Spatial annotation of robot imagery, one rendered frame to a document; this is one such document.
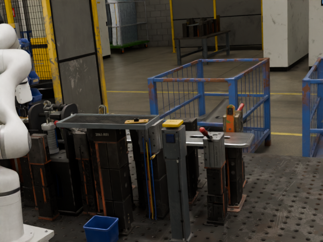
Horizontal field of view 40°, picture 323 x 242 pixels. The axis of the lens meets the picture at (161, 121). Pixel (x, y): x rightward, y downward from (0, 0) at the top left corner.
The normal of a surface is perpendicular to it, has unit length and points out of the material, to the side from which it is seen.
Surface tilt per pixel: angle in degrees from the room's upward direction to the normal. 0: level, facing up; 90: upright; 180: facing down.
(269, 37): 90
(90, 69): 91
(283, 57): 90
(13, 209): 91
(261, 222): 0
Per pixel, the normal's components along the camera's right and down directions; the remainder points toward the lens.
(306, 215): -0.08, -0.96
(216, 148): -0.36, 0.26
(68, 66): 0.92, 0.08
